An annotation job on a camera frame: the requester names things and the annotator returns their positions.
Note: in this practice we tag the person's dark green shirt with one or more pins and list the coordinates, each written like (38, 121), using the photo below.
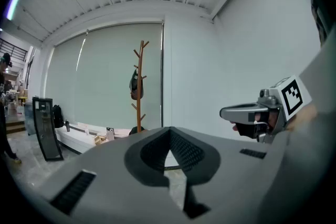
(319, 18)

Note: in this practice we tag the small black backpack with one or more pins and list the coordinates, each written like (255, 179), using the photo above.
(58, 116)

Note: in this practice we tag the dark grey garment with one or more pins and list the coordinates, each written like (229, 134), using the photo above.
(135, 84)

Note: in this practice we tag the brown wooden coat rack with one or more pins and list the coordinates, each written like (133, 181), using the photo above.
(140, 112)

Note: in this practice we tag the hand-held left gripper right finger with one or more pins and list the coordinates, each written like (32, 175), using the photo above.
(204, 165)

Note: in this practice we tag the black bottle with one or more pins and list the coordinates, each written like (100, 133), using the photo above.
(67, 126)

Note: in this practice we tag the large black backpack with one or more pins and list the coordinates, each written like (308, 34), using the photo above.
(135, 130)

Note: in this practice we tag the yellow stool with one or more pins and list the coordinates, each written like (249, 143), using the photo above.
(22, 98)

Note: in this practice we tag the ceiling light strip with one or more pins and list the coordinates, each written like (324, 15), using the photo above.
(13, 5)

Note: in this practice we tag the pink tumbler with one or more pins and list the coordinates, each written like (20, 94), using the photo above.
(110, 134)

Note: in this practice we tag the grey roller blind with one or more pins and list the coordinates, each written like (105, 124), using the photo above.
(105, 73)

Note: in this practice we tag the person's right forearm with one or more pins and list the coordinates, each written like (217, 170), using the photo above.
(304, 115)

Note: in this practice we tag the dark window frame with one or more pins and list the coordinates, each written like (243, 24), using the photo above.
(162, 73)

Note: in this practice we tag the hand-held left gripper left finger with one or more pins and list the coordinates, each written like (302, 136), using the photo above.
(136, 162)

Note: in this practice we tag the white window ledge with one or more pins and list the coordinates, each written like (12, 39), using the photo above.
(76, 139)

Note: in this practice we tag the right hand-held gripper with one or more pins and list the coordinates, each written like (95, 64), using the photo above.
(291, 97)

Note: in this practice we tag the black framed curved mirror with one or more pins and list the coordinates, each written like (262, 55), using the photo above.
(47, 133)

